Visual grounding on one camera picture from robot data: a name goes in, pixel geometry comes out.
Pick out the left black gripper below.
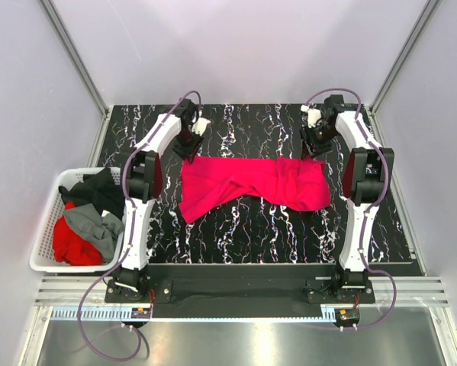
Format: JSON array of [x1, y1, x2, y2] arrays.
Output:
[[172, 127, 204, 164]]

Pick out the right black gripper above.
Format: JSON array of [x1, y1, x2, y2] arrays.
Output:
[[298, 123, 338, 161]]

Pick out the pink t shirt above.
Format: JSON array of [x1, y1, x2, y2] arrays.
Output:
[[179, 156, 332, 223]]

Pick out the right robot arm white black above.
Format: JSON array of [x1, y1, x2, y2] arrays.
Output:
[[300, 88, 394, 304]]

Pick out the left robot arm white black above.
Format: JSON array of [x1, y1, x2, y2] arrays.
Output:
[[105, 96, 209, 303]]

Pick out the black t shirt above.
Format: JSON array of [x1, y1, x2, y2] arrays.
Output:
[[58, 168, 125, 220]]

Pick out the grey t shirt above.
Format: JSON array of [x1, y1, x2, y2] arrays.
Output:
[[65, 204, 124, 262]]

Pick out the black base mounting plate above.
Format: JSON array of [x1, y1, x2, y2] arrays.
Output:
[[106, 264, 375, 321]]

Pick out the red t shirt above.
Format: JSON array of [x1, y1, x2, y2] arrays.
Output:
[[52, 202, 102, 266]]

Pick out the left small connector board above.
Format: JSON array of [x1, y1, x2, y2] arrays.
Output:
[[131, 307, 152, 319]]

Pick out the small connector board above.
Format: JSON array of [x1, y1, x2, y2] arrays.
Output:
[[131, 307, 152, 319], [337, 308, 360, 322]]

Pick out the right small connector board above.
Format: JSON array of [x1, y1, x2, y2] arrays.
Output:
[[337, 308, 360, 322]]

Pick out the white plastic laundry basket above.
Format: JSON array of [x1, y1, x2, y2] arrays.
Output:
[[29, 168, 124, 273]]

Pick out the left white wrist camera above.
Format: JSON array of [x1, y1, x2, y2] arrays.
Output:
[[191, 117, 211, 136]]

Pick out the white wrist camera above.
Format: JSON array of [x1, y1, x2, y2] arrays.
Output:
[[191, 117, 211, 136], [300, 104, 322, 128]]

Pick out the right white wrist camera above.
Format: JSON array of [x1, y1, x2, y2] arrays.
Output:
[[300, 104, 322, 128]]

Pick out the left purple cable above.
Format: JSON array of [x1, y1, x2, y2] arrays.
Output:
[[76, 90, 203, 361]]

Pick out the right aluminium frame post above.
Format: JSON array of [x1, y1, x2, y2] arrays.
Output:
[[368, 0, 443, 115]]

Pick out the aluminium frame post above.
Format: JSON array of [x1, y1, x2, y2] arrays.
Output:
[[38, 0, 109, 118], [368, 0, 443, 115]]

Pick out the left aluminium frame post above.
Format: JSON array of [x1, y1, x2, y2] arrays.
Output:
[[38, 0, 109, 118]]

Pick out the aluminium rail profile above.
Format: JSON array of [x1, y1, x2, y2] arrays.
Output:
[[35, 276, 449, 307]]

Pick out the white slotted cable duct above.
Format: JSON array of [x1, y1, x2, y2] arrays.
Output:
[[51, 305, 336, 323]]

